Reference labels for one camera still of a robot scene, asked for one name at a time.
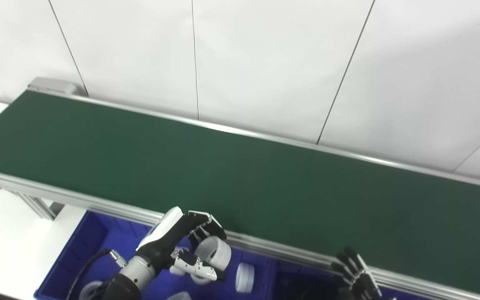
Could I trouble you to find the blue bin with black parts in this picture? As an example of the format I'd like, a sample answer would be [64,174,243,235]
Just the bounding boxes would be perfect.
[271,260,432,300]

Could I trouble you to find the white rings in bin corner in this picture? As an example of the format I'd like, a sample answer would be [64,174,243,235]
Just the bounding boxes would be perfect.
[78,280,103,300]

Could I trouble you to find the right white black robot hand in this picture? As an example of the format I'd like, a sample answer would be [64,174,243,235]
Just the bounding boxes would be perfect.
[331,247,384,300]

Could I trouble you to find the blue bin with white parts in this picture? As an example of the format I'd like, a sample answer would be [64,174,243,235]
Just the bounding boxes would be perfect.
[34,210,276,300]

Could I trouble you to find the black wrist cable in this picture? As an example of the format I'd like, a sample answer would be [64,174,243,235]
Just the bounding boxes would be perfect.
[66,249,129,300]

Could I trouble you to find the aluminium conveyor leg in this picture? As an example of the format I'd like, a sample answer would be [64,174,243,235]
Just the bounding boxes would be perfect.
[13,192,63,220]

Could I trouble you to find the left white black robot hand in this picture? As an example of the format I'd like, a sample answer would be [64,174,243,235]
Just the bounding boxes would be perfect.
[135,206,228,283]

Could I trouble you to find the grey conveyor motor housing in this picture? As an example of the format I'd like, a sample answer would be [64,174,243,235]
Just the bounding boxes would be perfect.
[27,77,78,96]

